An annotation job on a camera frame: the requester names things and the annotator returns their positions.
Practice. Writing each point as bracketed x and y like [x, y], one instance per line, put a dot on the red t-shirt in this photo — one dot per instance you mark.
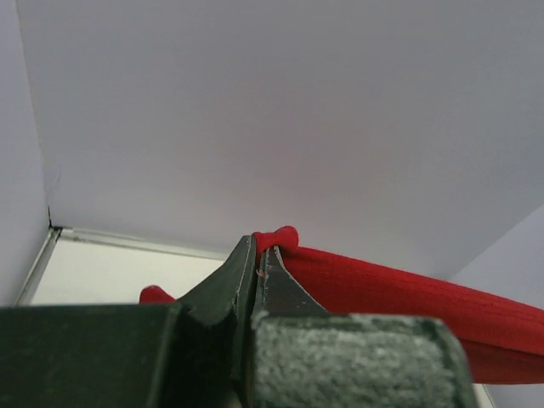
[501, 339]

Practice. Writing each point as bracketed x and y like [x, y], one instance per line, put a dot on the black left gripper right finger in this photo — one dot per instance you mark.
[306, 356]

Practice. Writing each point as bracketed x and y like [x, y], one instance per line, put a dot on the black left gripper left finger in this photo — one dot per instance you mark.
[191, 352]

